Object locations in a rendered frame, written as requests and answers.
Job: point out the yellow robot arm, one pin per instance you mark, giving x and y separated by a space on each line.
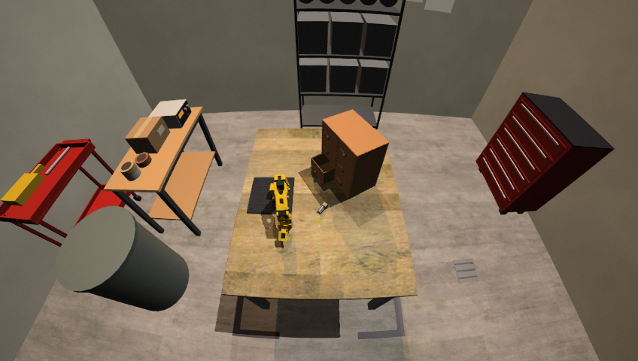
282 214

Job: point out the dark brown wooden chest of drawers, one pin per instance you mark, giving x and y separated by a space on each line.
365 143

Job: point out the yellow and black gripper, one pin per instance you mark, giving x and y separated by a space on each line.
283 227

